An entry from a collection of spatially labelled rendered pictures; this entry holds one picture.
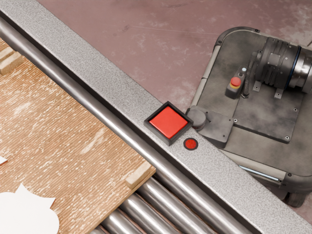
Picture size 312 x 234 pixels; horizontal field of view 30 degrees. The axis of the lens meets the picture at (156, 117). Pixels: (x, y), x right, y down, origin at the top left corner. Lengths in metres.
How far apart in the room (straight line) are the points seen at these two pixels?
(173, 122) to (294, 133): 0.94
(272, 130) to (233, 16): 0.83
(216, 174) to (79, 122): 0.30
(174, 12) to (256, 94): 0.74
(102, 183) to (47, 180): 0.11
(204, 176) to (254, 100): 0.97
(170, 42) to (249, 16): 0.40
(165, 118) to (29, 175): 0.31
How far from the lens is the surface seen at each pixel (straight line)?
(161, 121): 1.23
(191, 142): 1.23
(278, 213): 1.18
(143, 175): 1.14
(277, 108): 2.13
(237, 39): 2.33
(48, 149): 1.19
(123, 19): 2.68
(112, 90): 1.29
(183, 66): 2.52
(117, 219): 1.13
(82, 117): 1.23
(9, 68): 1.31
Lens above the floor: 1.96
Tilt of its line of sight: 56 degrees down
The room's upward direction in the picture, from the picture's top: 5 degrees clockwise
